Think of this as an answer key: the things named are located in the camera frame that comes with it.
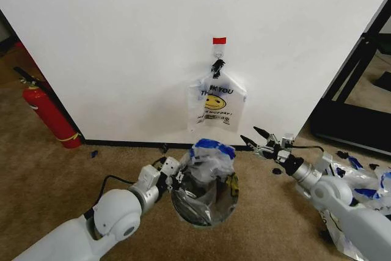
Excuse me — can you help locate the red fire extinguisher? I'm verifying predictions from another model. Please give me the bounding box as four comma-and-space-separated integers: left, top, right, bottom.
13, 66, 83, 150

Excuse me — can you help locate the silver round trash bin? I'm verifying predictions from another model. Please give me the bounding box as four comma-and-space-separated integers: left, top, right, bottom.
170, 150, 241, 229

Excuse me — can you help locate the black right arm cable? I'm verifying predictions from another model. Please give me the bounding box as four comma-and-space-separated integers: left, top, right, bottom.
291, 144, 325, 153

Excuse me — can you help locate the pile of plastic bags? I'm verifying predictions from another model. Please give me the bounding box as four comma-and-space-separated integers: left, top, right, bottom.
317, 150, 391, 261

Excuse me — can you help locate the black metal frame furniture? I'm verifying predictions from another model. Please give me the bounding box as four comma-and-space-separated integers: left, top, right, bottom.
309, 0, 391, 155

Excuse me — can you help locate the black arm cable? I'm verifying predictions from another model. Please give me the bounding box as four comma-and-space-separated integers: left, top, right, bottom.
291, 144, 325, 153
97, 174, 137, 210

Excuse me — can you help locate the black baseboard strip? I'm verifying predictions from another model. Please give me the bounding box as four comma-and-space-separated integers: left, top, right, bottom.
81, 139, 255, 152

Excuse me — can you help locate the white smiley garbage bag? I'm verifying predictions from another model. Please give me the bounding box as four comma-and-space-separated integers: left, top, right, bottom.
186, 70, 248, 135

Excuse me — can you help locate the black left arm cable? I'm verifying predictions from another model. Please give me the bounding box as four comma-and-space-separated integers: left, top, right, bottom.
97, 174, 137, 210

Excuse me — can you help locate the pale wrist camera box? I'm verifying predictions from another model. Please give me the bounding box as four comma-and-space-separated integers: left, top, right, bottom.
282, 133, 296, 152
161, 156, 181, 180

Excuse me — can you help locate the crumpled bag with blue tape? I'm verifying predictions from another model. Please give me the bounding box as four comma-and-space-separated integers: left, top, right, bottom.
188, 139, 238, 182

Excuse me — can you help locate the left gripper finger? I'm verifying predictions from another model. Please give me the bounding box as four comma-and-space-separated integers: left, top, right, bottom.
167, 170, 185, 192

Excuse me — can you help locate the dark flat object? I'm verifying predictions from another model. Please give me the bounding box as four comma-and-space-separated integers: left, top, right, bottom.
371, 71, 391, 91

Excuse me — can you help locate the dark furniture edge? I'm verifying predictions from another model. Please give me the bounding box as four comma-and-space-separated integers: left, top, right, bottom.
0, 9, 20, 57

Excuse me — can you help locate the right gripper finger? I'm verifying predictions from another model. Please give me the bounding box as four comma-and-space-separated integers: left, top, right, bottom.
253, 125, 279, 147
239, 134, 276, 160

